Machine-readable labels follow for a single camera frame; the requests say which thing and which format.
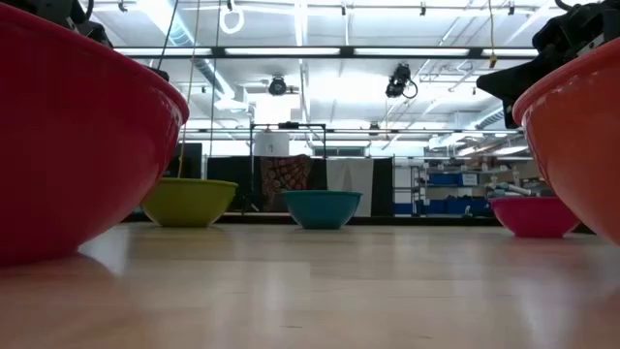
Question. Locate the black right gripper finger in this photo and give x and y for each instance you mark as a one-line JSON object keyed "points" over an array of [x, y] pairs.
{"points": [[508, 87]]}

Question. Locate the large orange bowl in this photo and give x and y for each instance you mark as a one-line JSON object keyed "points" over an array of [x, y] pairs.
{"points": [[581, 145]]}

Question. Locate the large red bowl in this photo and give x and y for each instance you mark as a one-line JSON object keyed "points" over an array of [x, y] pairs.
{"points": [[72, 145]]}

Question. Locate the yellow-green bowl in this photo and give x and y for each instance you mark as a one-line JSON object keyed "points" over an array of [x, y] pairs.
{"points": [[189, 203]]}

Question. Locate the teal bowl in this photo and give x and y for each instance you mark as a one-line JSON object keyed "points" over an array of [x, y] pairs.
{"points": [[322, 211]]}

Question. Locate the shelf with blue bins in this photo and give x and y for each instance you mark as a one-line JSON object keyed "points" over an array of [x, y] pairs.
{"points": [[450, 206]]}

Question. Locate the black partition panel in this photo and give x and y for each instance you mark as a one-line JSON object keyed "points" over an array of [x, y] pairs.
{"points": [[227, 179]]}

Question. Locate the small pink bowl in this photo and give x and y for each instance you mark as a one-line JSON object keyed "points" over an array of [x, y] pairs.
{"points": [[533, 218]]}

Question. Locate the red patterned cloth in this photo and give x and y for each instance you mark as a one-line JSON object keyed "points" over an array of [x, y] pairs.
{"points": [[286, 177]]}

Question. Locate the black beam with light strips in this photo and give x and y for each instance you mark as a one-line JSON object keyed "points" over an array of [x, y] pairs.
{"points": [[339, 52]]}

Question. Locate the white hanging cloth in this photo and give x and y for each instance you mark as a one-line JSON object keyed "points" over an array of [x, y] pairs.
{"points": [[350, 179]]}

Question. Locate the silver ventilation duct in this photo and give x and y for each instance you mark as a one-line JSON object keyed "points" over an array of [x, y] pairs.
{"points": [[194, 43]]}

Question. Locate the round black ceiling camera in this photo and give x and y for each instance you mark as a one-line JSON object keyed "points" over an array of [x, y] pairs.
{"points": [[277, 85]]}

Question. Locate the black metal rack frame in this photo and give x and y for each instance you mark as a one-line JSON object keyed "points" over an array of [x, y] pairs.
{"points": [[252, 165]]}

